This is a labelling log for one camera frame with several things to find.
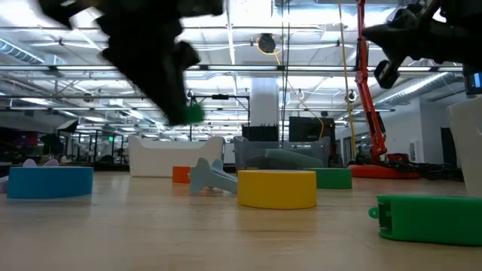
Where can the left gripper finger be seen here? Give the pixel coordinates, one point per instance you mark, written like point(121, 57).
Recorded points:
point(173, 101)

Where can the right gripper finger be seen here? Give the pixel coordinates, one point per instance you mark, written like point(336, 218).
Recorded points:
point(388, 35)

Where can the green mini stapler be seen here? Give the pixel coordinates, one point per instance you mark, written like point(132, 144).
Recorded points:
point(196, 113)

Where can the orange tape roll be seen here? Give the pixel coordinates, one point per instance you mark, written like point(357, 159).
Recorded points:
point(180, 175)

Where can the mint green stapler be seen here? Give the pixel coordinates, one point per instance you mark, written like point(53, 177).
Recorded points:
point(293, 158)

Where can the yellow tape roll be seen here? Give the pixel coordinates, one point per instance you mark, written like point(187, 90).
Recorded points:
point(276, 190)

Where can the blue tape roll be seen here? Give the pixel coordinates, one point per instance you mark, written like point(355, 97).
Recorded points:
point(49, 182)

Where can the green tape roll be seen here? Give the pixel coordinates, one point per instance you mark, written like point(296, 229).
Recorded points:
point(333, 178)

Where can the large green block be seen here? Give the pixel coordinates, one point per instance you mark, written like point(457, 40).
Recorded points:
point(433, 220)

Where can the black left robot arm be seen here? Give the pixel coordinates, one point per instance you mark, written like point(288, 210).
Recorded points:
point(75, 9)

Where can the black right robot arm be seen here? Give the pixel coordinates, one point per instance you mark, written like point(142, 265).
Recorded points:
point(465, 11)

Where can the light blue staple remover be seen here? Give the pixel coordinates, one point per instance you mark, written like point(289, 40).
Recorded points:
point(205, 177)

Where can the lilac staple remover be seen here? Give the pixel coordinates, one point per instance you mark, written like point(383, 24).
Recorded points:
point(29, 163)

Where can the white plastic bin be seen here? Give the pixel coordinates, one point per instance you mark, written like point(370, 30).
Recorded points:
point(165, 158)

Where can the white square pillar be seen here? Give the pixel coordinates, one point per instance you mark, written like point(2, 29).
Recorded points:
point(264, 101)

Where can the black box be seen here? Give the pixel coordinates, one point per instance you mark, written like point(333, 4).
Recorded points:
point(260, 133)

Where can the black screen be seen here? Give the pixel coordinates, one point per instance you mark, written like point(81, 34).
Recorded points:
point(309, 130)

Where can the translucent grey bin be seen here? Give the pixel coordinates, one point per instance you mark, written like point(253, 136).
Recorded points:
point(301, 143)

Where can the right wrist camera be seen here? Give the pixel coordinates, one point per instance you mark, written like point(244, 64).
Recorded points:
point(386, 74)

